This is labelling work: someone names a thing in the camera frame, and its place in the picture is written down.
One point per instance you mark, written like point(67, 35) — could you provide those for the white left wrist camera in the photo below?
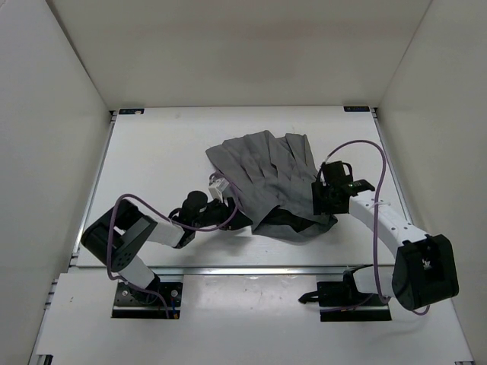
point(217, 188)

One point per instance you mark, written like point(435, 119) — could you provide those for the blue right corner sticker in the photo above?
point(356, 109)

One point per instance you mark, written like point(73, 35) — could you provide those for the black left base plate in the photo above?
point(132, 304)

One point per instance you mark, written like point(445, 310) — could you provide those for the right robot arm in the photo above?
point(424, 270)

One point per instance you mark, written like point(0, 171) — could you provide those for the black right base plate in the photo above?
point(354, 308)

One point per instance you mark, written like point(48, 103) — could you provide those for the aluminium table front rail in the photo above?
point(254, 270)

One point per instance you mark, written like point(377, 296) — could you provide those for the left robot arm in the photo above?
point(117, 236)

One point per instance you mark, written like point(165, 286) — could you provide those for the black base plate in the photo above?
point(354, 308)
point(132, 304)

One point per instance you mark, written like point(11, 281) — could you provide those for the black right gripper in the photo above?
point(319, 189)

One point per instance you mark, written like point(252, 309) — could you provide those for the blue corner sticker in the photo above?
point(131, 111)
point(356, 109)

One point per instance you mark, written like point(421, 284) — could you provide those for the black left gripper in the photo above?
point(227, 213)

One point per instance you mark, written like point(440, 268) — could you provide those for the blue left corner sticker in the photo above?
point(131, 111)

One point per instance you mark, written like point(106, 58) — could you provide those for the grey pleated skirt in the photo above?
point(273, 178)

